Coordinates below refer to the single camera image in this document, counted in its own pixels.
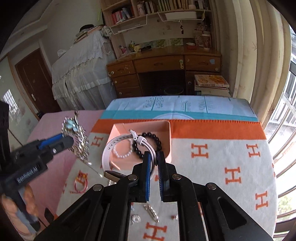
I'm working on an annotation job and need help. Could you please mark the white pearl bracelet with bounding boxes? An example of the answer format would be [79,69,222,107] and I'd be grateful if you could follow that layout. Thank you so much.
[112,141,134,159]

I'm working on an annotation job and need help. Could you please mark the black bead bracelet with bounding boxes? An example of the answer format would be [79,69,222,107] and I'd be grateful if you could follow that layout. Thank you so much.
[131,131,163,160]

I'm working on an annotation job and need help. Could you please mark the pink jewelry tray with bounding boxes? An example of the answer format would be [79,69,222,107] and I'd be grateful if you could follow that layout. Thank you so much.
[102,120,171,171]

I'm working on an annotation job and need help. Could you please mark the person's left hand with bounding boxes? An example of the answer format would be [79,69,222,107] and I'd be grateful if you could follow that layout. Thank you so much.
[1,184,40,240]

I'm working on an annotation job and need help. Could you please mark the pink bed sheet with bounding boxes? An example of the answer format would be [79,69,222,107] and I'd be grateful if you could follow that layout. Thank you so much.
[28,110,89,222]

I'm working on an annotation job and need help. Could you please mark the pearl safety pin brooch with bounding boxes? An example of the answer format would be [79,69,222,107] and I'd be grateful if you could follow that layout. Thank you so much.
[143,203,159,222]

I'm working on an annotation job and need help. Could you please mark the white orange H blanket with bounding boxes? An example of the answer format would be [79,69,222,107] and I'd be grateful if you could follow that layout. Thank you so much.
[57,115,277,235]

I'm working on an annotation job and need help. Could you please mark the dark wooden door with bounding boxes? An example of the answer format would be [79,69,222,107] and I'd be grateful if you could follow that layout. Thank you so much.
[15,49,61,114]

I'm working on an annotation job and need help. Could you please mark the white lace covered furniture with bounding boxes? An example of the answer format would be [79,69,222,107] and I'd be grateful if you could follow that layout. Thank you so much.
[52,31,116,111]

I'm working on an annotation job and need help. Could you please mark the blue patterned bedding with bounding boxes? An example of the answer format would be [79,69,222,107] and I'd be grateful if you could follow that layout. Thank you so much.
[101,95,258,122]

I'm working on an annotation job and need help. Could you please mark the stack of books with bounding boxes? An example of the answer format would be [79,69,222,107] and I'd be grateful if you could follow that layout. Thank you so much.
[195,75,230,97]

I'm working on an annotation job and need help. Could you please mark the wooden desk with drawers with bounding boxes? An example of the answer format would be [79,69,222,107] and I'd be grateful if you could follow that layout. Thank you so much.
[107,46,222,98]

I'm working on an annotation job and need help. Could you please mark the wooden bookshelf hutch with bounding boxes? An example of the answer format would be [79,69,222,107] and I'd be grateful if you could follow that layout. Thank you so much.
[100,1,212,58]

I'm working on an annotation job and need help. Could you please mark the beige floral curtain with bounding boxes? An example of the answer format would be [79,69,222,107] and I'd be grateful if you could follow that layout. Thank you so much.
[209,0,292,127]

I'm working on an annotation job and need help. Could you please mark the window frame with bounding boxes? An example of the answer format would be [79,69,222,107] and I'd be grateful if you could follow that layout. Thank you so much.
[265,30,295,240]

